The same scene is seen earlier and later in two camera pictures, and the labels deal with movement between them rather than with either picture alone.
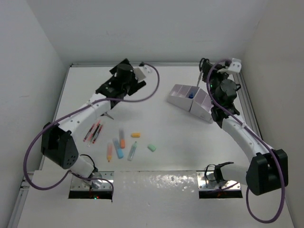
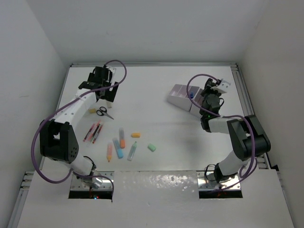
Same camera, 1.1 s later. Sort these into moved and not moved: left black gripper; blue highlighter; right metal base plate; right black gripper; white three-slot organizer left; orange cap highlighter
Moved: right black gripper; left black gripper
Not moved: right metal base plate; orange cap highlighter; blue highlighter; white three-slot organizer left
